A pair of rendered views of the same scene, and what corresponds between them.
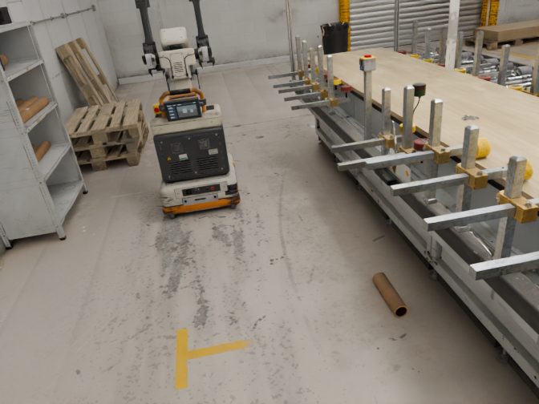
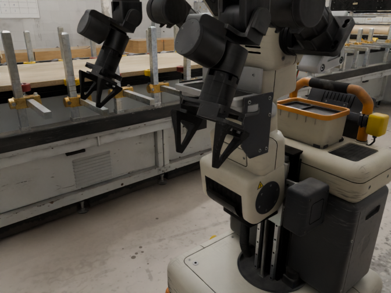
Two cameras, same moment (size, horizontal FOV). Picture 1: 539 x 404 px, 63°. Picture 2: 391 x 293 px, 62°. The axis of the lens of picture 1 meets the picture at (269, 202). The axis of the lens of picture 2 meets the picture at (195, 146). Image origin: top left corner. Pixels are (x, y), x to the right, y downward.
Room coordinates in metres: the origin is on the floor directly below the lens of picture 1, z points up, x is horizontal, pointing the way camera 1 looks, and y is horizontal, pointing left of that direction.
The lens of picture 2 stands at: (4.29, 1.29, 1.22)
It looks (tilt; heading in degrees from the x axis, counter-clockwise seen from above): 22 degrees down; 238
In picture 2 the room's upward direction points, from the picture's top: straight up
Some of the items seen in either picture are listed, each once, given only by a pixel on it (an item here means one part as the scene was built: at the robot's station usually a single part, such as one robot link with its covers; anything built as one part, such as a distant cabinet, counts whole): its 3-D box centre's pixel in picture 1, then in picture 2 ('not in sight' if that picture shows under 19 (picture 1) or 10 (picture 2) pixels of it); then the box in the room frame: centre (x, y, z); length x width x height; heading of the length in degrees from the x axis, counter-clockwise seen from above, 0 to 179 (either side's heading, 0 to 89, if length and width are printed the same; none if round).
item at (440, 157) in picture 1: (435, 151); not in sight; (1.68, -0.72, 0.95); 0.14 x 0.06 x 0.05; 7
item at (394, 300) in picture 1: (389, 293); not in sight; (1.89, -0.60, 0.04); 0.30 x 0.08 x 0.08; 7
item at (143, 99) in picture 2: (304, 87); (131, 95); (3.64, -0.40, 0.81); 0.43 x 0.03 x 0.04; 97
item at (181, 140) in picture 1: (190, 138); (295, 192); (3.38, 0.57, 0.59); 0.55 x 0.34 x 0.83; 95
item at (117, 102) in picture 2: (313, 77); (116, 81); (3.69, -0.49, 0.88); 0.04 x 0.04 x 0.48; 7
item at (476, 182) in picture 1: (470, 175); not in sight; (1.43, -0.75, 0.95); 0.14 x 0.06 x 0.05; 7
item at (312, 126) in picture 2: (183, 103); (308, 121); (3.36, 0.57, 0.87); 0.23 x 0.15 x 0.11; 95
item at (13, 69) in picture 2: (299, 62); (16, 85); (4.19, -0.43, 0.92); 0.04 x 0.04 x 0.48; 7
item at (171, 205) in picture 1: (200, 181); (269, 288); (3.47, 0.58, 0.16); 0.67 x 0.64 x 0.25; 5
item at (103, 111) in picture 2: (297, 82); (88, 103); (3.89, -0.37, 0.80); 0.43 x 0.03 x 0.04; 97
